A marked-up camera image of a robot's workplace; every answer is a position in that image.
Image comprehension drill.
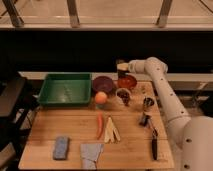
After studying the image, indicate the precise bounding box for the grey cloth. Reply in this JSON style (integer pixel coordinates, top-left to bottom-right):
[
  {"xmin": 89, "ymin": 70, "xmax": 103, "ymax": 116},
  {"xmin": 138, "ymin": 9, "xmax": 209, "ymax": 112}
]
[{"xmin": 80, "ymin": 143, "xmax": 104, "ymax": 170}]

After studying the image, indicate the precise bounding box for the green plastic tray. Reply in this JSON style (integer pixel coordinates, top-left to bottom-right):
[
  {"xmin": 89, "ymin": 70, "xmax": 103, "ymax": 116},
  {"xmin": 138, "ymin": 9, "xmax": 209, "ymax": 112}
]
[{"xmin": 38, "ymin": 73, "xmax": 92, "ymax": 107}]

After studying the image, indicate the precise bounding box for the wooden cutting board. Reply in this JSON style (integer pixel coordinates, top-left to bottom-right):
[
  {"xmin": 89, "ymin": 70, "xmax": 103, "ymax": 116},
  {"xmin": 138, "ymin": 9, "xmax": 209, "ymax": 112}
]
[{"xmin": 18, "ymin": 82, "xmax": 174, "ymax": 170}]

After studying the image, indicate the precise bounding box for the clear cup with dark contents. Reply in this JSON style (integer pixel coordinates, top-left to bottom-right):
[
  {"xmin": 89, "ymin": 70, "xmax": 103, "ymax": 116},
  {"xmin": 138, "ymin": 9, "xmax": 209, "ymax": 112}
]
[{"xmin": 116, "ymin": 88, "xmax": 131, "ymax": 106}]

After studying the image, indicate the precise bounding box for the blue sponge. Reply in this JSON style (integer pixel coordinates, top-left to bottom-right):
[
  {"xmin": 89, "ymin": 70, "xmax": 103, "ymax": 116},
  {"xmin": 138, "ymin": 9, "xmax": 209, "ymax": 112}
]
[{"xmin": 53, "ymin": 136, "xmax": 69, "ymax": 160}]

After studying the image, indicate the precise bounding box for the orange fruit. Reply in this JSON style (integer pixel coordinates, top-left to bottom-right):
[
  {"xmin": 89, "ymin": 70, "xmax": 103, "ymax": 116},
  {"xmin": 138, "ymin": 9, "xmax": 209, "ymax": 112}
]
[{"xmin": 95, "ymin": 91, "xmax": 108, "ymax": 104}]

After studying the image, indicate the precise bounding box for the red bowl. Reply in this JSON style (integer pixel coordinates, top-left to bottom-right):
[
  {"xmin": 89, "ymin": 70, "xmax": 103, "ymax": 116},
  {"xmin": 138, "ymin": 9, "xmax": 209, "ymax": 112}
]
[{"xmin": 117, "ymin": 75, "xmax": 137, "ymax": 90}]

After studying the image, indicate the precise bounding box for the small metal cup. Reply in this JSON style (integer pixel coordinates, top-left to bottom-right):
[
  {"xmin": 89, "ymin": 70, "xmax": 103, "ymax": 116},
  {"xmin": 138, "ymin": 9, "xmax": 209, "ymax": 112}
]
[{"xmin": 143, "ymin": 97, "xmax": 154, "ymax": 111}]

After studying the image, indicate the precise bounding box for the black chair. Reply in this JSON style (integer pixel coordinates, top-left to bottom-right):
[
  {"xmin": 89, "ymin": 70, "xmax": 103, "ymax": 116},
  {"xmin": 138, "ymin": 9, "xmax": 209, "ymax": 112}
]
[{"xmin": 0, "ymin": 77, "xmax": 38, "ymax": 168}]

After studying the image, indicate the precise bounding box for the purple bowl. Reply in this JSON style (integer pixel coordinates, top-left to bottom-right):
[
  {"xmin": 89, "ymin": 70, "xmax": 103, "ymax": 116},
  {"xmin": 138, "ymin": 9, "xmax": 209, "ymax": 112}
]
[{"xmin": 92, "ymin": 76, "xmax": 115, "ymax": 93}]

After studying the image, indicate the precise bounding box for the orange carrot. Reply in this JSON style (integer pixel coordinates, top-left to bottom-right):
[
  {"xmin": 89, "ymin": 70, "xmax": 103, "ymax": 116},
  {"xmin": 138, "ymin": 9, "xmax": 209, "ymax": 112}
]
[{"xmin": 97, "ymin": 113, "xmax": 104, "ymax": 139}]

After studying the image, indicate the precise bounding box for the pale banana peel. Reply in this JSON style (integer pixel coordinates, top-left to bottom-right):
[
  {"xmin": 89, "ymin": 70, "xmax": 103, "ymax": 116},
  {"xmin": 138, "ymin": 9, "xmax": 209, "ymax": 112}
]
[{"xmin": 104, "ymin": 117, "xmax": 121, "ymax": 143}]

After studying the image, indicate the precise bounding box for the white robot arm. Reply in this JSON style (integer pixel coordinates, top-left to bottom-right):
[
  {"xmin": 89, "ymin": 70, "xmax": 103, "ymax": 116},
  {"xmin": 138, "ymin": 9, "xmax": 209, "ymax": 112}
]
[{"xmin": 117, "ymin": 57, "xmax": 213, "ymax": 171}]

